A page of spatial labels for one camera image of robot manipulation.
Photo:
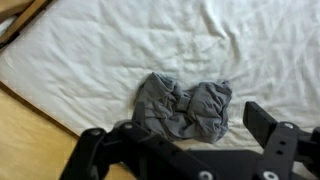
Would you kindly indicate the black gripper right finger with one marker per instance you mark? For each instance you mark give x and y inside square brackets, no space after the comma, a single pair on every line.
[283,144]

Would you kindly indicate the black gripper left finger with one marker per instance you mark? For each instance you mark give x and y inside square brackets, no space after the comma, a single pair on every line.
[147,156]

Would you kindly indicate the grey sock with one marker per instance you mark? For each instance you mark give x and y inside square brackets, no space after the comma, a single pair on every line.
[198,113]

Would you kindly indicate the wooden bed footboard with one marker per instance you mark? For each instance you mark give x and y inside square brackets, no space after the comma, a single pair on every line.
[30,143]

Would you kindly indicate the white bed sheet mattress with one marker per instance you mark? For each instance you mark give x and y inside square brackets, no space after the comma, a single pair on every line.
[268,50]

